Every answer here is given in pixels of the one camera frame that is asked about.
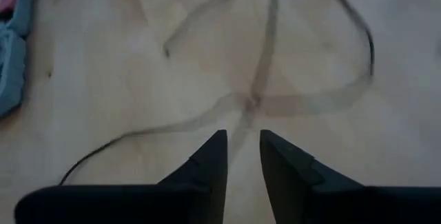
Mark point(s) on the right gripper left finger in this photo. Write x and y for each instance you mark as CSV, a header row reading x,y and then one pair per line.
x,y
206,169

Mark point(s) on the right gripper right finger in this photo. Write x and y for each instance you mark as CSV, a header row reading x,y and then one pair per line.
x,y
286,175

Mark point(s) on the grey plastic tool case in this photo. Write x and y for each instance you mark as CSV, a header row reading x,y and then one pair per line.
x,y
13,62

